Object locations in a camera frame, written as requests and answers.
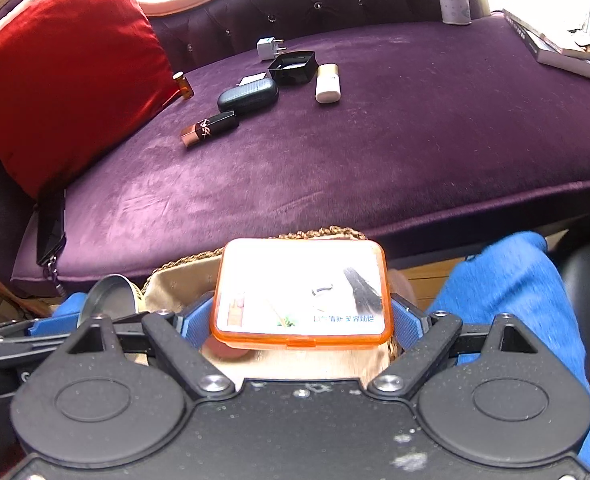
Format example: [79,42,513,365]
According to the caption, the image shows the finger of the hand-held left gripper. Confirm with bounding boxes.
[0,314,96,345]
[0,336,73,362]

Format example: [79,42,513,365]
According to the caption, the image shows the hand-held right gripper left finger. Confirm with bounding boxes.
[62,292,237,401]

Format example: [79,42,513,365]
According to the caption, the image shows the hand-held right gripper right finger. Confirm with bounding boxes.
[367,294,543,401]

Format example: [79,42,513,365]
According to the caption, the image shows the gold pouch with braided chain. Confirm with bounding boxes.
[142,226,402,382]

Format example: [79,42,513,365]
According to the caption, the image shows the round metal tin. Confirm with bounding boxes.
[77,274,143,322]

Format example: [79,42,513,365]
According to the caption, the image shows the orange plastic box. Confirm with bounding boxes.
[210,238,395,347]

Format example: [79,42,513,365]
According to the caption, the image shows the white bottle with gold cap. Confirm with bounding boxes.
[315,63,342,103]

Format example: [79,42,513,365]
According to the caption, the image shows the black smartphone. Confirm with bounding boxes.
[36,189,67,267]

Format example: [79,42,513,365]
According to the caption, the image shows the person's right leg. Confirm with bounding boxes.
[427,231,590,480]

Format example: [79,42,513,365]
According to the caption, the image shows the purple velvet sofa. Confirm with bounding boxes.
[0,0,590,306]

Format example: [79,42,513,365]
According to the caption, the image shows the black chair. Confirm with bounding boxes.
[558,230,590,311]

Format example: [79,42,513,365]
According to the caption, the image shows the black lipstick tube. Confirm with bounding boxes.
[180,110,240,149]

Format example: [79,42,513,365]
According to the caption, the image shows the black glasses case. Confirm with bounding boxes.
[217,78,280,114]

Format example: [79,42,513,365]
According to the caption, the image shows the small amber bottle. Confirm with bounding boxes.
[172,71,195,101]

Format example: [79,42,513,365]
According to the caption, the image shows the red cushion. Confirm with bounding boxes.
[0,0,181,201]

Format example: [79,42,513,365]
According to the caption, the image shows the black square box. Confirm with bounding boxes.
[267,50,319,86]

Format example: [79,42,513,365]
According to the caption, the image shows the white plug adapter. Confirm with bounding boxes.
[256,36,287,62]

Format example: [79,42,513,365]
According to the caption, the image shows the thin small book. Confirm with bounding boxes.
[550,40,590,60]

